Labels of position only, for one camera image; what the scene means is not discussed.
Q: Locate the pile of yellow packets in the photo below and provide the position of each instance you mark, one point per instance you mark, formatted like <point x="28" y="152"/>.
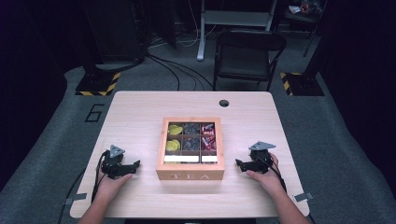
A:
<point x="174" y="130"/>

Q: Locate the pile of red packets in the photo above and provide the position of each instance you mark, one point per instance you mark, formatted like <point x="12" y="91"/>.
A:
<point x="208" y="143"/>

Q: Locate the person's right hand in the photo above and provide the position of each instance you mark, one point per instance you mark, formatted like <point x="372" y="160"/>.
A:
<point x="271" y="180"/>

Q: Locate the yellow black striped stand base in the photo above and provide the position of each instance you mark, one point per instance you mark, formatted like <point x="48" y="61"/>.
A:
<point x="303" y="85"/>
<point x="99" y="87"/>

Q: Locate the wooden tea box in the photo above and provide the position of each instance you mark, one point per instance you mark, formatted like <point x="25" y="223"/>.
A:
<point x="190" y="174"/>

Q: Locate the person's left hand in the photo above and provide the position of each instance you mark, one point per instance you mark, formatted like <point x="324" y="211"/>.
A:
<point x="110" y="186"/>

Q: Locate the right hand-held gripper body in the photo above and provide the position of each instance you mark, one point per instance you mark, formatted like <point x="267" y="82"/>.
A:
<point x="263" y="160"/>

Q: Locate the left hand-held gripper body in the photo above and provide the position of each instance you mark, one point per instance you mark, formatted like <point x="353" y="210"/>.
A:
<point x="112" y="163"/>

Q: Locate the black cabinet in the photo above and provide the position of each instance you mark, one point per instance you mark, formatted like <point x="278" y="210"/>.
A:
<point x="118" y="31"/>

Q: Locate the black folding chair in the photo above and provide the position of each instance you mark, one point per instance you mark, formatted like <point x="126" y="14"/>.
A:
<point x="246" y="59"/>

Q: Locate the white desk frame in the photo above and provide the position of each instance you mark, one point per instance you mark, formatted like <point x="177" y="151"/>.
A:
<point x="233" y="18"/>

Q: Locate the clutter on dark shelf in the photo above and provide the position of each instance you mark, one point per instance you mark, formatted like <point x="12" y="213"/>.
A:
<point x="303" y="7"/>

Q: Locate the grey tape strip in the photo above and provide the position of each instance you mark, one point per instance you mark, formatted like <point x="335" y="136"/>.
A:
<point x="76" y="197"/>
<point x="304" y="196"/>

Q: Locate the pile of dark packets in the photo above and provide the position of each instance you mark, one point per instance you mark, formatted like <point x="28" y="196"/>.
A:
<point x="191" y="144"/>

